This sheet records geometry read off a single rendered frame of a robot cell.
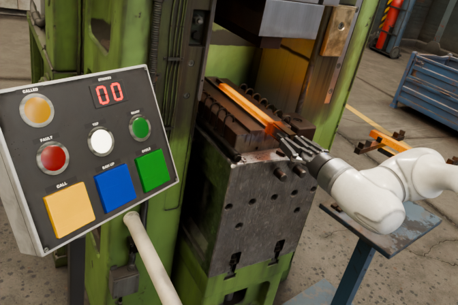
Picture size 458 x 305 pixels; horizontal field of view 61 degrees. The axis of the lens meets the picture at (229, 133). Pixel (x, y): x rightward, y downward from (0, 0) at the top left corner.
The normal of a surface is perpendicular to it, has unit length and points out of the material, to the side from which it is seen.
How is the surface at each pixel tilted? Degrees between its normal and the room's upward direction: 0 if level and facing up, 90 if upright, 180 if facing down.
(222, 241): 90
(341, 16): 90
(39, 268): 0
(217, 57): 90
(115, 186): 60
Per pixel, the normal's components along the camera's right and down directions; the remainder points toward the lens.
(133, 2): 0.48, 0.47
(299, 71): -0.86, 0.08
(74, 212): 0.79, -0.10
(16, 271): 0.18, -0.88
